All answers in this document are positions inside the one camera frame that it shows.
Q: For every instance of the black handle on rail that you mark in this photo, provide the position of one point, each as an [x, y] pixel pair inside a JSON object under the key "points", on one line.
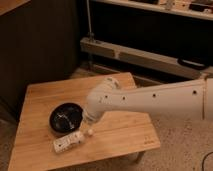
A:
{"points": [[196, 66]]}

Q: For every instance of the metal vertical pole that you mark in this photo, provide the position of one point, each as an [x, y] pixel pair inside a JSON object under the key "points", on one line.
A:
{"points": [[90, 32]]}

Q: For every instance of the wooden shelf with items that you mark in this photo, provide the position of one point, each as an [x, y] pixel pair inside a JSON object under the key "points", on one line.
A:
{"points": [[167, 7]]}

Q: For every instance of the black ceramic bowl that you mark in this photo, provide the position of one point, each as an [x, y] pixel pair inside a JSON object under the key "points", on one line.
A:
{"points": [[66, 118]]}

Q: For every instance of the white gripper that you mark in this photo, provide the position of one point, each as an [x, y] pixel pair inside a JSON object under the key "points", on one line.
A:
{"points": [[87, 119]]}

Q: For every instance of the grey metal rail beam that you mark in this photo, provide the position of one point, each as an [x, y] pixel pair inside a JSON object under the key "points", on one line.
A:
{"points": [[167, 68]]}

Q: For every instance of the wooden side table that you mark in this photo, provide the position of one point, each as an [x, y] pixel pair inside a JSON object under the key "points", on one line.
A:
{"points": [[117, 134]]}

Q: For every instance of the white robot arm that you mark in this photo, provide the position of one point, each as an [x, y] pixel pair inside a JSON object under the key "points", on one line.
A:
{"points": [[189, 99]]}

